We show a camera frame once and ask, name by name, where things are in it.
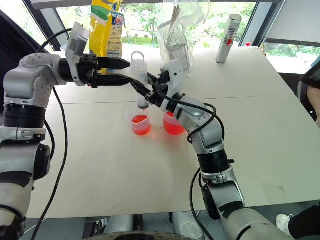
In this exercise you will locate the wooden sticks bundle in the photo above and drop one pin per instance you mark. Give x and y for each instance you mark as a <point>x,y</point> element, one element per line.
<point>175,17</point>

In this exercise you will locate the clear ribbed plastic box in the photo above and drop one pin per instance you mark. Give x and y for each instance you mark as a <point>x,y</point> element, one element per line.
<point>180,42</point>

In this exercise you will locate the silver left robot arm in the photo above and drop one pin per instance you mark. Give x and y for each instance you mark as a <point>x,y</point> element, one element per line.
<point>25,82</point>

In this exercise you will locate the yellow snack bag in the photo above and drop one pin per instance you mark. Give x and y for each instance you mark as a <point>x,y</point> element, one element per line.
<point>105,30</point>

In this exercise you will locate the dark rounded shape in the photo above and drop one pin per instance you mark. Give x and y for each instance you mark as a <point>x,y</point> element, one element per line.
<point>142,236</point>

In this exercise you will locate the silver rounded robot part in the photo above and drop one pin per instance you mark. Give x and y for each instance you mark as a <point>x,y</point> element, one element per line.
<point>117,223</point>
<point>187,225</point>

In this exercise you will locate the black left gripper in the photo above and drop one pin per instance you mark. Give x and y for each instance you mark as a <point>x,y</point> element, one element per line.
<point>88,66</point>

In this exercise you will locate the person black sleeve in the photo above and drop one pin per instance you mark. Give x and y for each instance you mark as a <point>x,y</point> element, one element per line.
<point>312,73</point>

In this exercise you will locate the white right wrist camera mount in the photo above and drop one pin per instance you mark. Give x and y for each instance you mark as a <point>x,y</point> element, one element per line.
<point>176,75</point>

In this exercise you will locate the small red bottle cap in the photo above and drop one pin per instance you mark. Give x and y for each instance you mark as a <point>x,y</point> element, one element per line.
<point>248,44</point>

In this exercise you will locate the black trouser leg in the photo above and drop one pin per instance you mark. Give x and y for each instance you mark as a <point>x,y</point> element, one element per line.
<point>306,222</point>

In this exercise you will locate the tall white cylindrical device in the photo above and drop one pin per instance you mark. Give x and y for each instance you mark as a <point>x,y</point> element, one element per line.
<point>226,50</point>

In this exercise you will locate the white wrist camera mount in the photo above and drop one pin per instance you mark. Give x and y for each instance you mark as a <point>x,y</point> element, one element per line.
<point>76,42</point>
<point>176,75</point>

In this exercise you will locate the white sneaker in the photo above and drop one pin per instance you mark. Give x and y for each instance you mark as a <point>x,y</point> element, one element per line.
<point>283,222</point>

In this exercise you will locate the large clear plastic syringe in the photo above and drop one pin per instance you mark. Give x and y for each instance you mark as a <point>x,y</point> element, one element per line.
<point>138,66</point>

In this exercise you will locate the dark fabric chair back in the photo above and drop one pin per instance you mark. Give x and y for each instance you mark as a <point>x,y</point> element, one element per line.
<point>15,37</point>

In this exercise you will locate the clear plastic bag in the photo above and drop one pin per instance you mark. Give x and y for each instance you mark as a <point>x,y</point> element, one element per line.
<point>197,15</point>

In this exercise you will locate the person bare forearm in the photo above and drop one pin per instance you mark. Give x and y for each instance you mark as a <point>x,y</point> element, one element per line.
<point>314,100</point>

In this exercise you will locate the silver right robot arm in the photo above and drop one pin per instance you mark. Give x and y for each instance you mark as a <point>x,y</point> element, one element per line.
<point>212,135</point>

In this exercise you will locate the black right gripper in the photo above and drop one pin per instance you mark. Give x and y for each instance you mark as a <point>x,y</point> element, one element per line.
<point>157,96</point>

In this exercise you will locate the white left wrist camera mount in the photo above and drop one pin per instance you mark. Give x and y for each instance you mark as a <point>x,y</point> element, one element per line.
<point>76,42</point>

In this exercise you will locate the clear cup with red liquid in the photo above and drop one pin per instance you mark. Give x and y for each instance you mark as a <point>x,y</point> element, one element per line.
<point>141,125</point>
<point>172,126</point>

